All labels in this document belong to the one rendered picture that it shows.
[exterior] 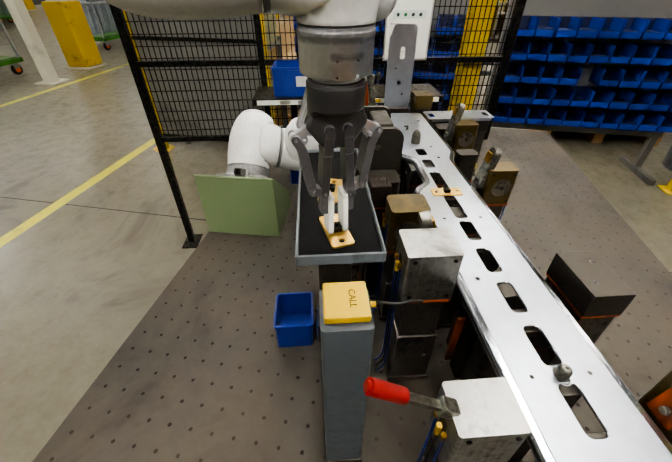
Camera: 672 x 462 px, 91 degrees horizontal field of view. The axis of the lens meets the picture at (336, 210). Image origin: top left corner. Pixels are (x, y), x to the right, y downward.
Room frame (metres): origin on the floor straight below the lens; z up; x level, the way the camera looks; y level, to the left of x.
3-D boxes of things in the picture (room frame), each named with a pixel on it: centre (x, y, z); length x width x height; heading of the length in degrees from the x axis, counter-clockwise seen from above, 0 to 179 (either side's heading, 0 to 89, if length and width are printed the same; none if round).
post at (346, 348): (0.29, -0.01, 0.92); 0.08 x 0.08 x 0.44; 4
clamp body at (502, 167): (0.87, -0.50, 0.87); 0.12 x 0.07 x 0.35; 94
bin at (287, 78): (1.67, 0.14, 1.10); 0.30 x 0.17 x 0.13; 90
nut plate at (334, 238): (0.43, 0.00, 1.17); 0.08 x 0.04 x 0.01; 18
